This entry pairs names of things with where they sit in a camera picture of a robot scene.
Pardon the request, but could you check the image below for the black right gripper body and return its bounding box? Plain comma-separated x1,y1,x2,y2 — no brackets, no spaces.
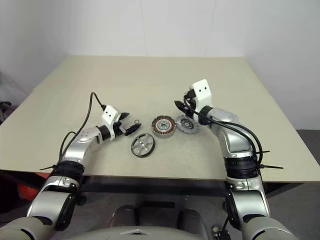
185,97,200,119

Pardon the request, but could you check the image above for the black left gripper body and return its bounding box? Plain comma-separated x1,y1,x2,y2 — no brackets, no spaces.
113,117,128,137

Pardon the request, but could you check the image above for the round grey housing lid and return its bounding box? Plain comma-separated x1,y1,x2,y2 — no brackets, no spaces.
175,115,201,135

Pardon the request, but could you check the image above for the black spoked rotor wheel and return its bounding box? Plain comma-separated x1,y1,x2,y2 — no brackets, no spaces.
130,133,157,159

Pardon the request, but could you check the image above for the round motor housing with windings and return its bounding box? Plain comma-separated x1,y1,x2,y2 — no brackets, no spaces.
150,114,178,139

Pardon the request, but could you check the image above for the dark rounded shape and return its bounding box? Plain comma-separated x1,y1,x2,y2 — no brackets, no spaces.
110,204,137,229

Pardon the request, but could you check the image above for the grey robot torso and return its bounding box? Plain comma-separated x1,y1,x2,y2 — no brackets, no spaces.
0,215,320,240

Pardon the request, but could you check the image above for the orange object under table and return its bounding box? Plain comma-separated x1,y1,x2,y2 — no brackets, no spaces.
16,183,41,201

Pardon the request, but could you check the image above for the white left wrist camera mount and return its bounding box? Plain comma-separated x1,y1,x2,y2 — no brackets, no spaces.
101,104,121,140

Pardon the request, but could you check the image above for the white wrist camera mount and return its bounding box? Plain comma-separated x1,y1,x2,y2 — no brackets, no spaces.
101,104,121,140
190,78,214,115

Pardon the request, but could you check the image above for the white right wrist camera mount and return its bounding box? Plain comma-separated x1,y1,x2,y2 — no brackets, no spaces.
190,78,214,115

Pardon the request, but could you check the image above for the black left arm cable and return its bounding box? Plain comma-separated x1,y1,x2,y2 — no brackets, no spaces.
51,91,106,173

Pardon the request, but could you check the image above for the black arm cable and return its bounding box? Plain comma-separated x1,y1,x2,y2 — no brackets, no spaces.
182,91,263,166
51,91,106,173

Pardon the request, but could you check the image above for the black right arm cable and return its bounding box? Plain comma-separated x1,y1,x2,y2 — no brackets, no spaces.
182,91,263,166

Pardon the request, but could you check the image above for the black left arm cable tie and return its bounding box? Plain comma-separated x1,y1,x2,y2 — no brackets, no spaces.
39,163,59,172

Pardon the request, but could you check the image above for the black metal table frame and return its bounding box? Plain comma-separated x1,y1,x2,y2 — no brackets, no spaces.
0,169,307,200

